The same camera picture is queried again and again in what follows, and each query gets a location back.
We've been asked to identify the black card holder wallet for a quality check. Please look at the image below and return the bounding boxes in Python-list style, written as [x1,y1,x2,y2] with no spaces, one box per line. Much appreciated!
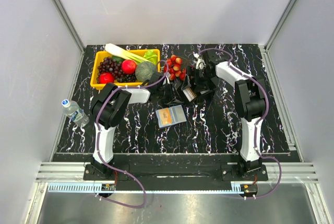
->
[156,105,187,128]

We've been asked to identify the red apple lower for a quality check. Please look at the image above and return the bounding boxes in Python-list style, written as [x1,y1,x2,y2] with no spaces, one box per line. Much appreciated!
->
[99,73,114,84]

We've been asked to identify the red cherry bunch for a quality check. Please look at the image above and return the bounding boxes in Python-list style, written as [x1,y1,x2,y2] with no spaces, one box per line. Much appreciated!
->
[166,55,186,81]

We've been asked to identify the red apple upper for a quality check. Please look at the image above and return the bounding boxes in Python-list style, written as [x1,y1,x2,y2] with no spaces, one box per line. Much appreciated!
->
[121,60,137,75]

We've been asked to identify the green cantaloupe melon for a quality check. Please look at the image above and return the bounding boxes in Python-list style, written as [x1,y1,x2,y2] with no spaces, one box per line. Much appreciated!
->
[135,61,157,82]

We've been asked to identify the yellow plastic basket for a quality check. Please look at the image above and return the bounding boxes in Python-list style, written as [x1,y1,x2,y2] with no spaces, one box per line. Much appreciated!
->
[90,49,148,90]

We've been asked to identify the black card box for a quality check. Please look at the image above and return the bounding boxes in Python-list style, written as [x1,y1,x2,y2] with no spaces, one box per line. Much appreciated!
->
[178,76,217,104]

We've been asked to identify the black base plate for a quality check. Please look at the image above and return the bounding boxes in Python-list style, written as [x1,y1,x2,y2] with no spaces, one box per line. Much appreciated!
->
[83,154,268,192]

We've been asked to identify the green avocado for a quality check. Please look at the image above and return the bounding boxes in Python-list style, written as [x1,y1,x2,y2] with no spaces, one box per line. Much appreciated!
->
[111,56,124,63]

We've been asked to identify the white green leek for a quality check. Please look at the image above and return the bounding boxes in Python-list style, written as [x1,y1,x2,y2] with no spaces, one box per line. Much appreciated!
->
[104,43,147,63]

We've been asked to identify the green lettuce leaf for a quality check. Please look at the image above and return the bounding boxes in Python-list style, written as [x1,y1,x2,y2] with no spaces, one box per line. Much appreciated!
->
[143,50,158,65]

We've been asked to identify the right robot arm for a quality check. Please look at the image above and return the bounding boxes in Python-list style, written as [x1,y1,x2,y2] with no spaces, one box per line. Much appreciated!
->
[181,61,269,180]

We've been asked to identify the red apple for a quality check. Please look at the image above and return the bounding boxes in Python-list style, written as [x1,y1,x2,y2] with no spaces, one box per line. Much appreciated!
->
[121,60,137,75]
[99,73,114,84]

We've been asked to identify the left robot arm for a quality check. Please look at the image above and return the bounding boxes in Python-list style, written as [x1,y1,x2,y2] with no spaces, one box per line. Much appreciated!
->
[91,72,183,180]

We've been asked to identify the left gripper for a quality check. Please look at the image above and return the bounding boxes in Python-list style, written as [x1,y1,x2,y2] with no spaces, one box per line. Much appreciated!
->
[157,82,184,105]

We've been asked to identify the plastic water bottle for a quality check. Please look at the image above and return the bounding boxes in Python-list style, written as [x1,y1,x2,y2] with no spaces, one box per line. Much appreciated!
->
[62,99,89,127]

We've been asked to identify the aluminium frame rail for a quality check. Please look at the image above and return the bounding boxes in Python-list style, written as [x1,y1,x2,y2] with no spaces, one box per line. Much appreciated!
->
[36,162,319,184]

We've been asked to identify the brown credit card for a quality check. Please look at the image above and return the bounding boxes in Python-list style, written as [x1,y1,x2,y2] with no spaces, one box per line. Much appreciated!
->
[157,108,173,127]

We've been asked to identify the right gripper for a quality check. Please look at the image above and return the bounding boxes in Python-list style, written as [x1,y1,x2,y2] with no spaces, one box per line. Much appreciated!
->
[181,67,213,95]

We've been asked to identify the purple grape bunch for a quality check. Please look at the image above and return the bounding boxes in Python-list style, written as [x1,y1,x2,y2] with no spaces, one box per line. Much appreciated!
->
[97,57,136,83]

